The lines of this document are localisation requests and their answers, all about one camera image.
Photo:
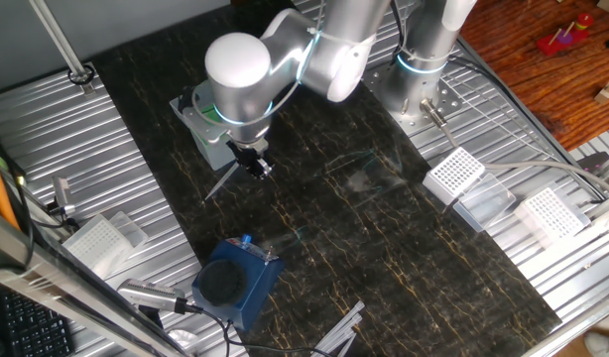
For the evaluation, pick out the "white tip rack clear lid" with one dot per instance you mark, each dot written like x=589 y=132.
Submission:
x=93 y=243
x=453 y=173

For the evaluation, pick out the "white crumpled tissue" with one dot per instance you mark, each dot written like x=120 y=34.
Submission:
x=184 y=341

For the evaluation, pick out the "red stacking toy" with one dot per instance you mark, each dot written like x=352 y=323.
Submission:
x=557 y=43

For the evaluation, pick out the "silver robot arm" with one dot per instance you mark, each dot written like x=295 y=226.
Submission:
x=240 y=74

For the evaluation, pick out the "white shoe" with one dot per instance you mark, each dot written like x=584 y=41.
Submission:
x=604 y=344

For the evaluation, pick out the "silver camera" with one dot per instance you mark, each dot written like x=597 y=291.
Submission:
x=148 y=295

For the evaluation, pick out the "aluminium frame beam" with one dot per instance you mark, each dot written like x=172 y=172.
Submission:
x=61 y=287

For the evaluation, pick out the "black keyboard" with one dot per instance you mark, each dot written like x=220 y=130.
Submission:
x=36 y=327

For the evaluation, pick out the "large translucent pipette tip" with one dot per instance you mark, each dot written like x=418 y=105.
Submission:
x=222 y=181

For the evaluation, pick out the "metal stand pole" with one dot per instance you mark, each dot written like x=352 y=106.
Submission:
x=56 y=35

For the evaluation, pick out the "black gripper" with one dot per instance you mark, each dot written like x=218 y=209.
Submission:
x=247 y=150

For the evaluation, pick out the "small silver clamp device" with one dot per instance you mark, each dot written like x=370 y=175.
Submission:
x=62 y=191

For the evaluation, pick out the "blue vortex mixer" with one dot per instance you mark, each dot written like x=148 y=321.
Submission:
x=250 y=297

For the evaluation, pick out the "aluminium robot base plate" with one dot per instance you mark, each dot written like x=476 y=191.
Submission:
x=384 y=84

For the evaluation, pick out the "green pipette tip holder box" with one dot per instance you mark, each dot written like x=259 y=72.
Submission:
x=215 y=151

